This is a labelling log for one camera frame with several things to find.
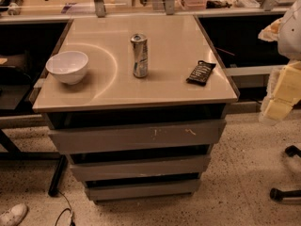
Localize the grey bottom drawer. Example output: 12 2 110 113
85 179 200 202

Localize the grey drawer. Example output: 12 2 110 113
49 120 226 154
70 155 211 182
85 179 200 202

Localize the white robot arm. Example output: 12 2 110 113
259 0 301 125

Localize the grey top drawer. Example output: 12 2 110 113
49 120 226 154

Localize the grey middle drawer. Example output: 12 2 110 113
70 155 211 182

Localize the grey drawer cabinet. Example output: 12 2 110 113
33 15 237 202

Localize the black snack bar packet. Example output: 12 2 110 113
186 60 215 86

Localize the black chair base leg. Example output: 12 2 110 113
269 188 301 203

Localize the silver drink can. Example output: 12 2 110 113
131 34 148 78

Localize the white ceramic bowl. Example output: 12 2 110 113
46 51 88 85

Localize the black table leg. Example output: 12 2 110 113
48 155 67 197

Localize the white shoe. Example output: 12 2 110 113
0 203 28 226

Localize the black floor cable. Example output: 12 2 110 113
55 190 77 226

